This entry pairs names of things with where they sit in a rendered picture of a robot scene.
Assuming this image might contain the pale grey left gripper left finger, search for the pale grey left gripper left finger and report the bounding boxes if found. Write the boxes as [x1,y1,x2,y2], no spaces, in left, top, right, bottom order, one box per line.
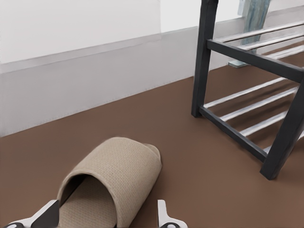
[6,199,60,228]

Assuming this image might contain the beige woven slipper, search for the beige woven slipper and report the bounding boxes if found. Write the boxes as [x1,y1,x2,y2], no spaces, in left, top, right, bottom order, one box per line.
[56,136,163,228]

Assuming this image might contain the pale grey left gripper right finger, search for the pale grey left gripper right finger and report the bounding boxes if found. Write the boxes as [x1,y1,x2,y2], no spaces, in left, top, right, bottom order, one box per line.
[157,199,188,228]

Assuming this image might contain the black shoe rack silver bars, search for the black shoe rack silver bars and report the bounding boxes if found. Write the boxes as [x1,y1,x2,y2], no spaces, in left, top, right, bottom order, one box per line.
[191,0,304,181]

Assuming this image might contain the silver frame post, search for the silver frame post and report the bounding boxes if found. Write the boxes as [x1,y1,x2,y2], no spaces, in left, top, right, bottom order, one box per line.
[228,0,271,68]

